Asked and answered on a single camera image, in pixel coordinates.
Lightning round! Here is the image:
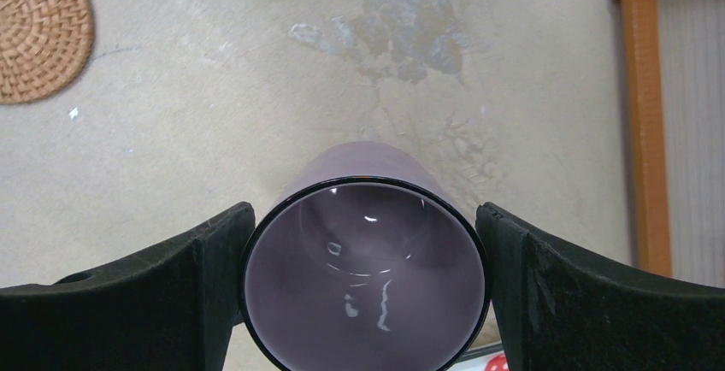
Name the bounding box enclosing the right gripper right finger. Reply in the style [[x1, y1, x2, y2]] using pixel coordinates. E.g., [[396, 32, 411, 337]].
[[475, 203, 724, 370]]

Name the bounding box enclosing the strawberry print tray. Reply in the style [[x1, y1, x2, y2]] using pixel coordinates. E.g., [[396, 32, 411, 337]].
[[449, 342, 510, 371]]

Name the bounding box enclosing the wooden tiered shelf rack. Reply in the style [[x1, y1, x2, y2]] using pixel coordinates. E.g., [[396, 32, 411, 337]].
[[609, 0, 725, 291]]

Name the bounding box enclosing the pink purple mug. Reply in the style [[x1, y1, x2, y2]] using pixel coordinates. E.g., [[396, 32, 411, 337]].
[[240, 141, 491, 370]]

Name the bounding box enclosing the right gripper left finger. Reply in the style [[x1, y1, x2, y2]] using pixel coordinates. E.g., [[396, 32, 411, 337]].
[[1, 203, 255, 370]]

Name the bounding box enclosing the woven rattan coaster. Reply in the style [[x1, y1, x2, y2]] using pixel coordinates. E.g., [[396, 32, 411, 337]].
[[1, 0, 95, 105]]

